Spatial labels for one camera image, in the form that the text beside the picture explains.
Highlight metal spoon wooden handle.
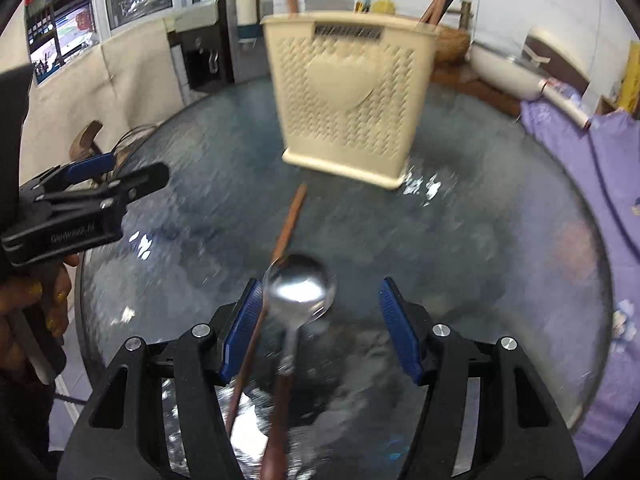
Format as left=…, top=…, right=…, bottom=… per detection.
left=259, top=254, right=337, bottom=479

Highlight person's left hand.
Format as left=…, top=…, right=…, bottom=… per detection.
left=1, top=255, right=79, bottom=385

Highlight wooden chair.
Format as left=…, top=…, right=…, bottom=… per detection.
left=68, top=120, right=103, bottom=162

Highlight round glass table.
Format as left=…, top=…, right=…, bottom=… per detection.
left=77, top=79, right=613, bottom=479

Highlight white water dispenser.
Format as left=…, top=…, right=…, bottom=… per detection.
left=165, top=0, right=269, bottom=105

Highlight paper towel roll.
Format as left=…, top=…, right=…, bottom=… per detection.
left=235, top=0, right=259, bottom=26

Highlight cream plastic utensil holder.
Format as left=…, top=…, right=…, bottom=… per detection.
left=262, top=11, right=439, bottom=190

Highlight purple floral cloth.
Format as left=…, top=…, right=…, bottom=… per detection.
left=521, top=100, right=639, bottom=474

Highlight white frying pan with lid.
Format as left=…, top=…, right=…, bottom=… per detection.
left=468, top=41, right=591, bottom=130

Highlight brown woven basin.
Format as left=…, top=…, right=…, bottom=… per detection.
left=434, top=26, right=471, bottom=65

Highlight yellow soap dispenser bottle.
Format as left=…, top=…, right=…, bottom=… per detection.
left=370, top=0, right=396, bottom=15

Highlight brown white rice cooker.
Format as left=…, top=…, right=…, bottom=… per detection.
left=522, top=26, right=590, bottom=96

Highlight bronze faucet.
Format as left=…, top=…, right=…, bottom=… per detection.
left=446, top=0, right=473, bottom=30

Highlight yellow roll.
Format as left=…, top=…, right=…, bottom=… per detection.
left=617, top=41, right=640, bottom=115

